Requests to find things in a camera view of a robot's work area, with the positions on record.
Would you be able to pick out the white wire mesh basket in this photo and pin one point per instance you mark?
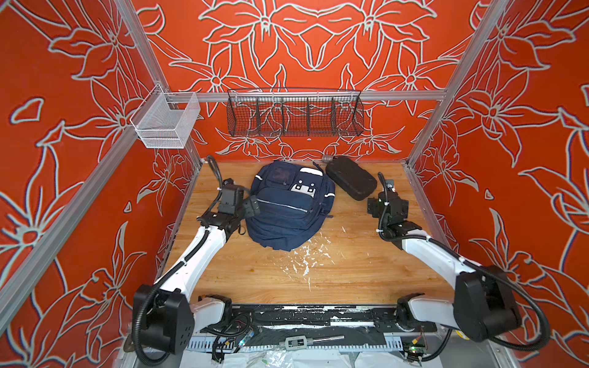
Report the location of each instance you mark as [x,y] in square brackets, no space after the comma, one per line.
[165,120]

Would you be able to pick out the black wire wall basket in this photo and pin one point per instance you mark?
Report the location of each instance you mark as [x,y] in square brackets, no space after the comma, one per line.
[294,112]

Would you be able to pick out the black hard zip case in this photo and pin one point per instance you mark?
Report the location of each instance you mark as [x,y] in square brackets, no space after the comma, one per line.
[353,179]

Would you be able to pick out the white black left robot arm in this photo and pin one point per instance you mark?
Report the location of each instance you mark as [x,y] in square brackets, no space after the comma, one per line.
[163,318]

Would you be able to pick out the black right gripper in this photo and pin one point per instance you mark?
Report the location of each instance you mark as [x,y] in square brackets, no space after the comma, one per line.
[373,206]

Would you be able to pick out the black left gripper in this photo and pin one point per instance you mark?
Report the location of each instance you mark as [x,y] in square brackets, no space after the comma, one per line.
[246,205]

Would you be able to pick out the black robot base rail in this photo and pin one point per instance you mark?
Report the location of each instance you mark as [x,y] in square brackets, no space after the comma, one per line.
[381,318]

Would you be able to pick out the navy blue student backpack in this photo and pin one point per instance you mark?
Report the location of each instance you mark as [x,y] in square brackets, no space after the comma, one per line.
[294,202]

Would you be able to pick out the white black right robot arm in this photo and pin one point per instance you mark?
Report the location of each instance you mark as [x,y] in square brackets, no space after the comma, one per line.
[484,304]

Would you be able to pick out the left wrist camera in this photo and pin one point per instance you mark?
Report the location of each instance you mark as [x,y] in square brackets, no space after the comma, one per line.
[232,199]

